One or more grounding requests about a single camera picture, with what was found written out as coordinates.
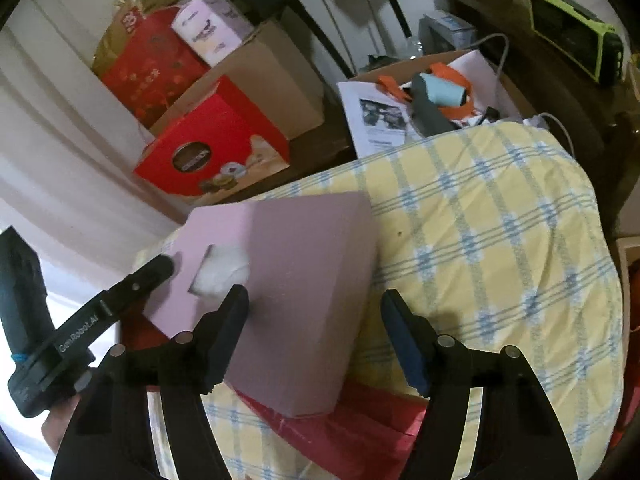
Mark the white printed paper sheet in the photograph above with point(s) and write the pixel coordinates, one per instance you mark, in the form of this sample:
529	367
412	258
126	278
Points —
370	130

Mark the white appliance box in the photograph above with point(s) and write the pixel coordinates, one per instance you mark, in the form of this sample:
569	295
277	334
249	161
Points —
447	27

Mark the red gold-print gift bag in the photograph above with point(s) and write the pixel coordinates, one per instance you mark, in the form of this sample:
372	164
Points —
145	70

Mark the red cookie box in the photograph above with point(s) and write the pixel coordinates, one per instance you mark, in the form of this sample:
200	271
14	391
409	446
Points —
200	135

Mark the person's left hand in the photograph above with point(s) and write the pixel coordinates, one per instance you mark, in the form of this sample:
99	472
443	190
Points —
59	425

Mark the white curtain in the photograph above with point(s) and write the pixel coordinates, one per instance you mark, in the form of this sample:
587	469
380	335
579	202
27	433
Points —
50	135

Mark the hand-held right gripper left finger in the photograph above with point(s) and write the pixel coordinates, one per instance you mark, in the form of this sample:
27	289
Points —
232	332

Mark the green portable power station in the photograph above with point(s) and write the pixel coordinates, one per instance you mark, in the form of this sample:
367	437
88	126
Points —
570	30

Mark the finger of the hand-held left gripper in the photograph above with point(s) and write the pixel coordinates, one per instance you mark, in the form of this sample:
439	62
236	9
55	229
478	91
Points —
145	277

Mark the open cardboard box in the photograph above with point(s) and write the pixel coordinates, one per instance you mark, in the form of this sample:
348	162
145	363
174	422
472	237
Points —
500	95

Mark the teal grey handheld tool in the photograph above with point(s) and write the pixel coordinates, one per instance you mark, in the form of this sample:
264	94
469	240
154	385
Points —
435	105

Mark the large brown cardboard box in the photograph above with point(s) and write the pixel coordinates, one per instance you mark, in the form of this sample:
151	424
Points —
280	80

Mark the pink box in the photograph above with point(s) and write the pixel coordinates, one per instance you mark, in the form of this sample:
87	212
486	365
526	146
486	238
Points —
300	285

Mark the yellow checked tablecloth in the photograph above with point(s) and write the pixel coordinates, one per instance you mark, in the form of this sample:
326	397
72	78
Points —
500	260

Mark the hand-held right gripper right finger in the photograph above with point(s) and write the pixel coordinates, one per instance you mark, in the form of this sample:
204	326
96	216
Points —
405	347

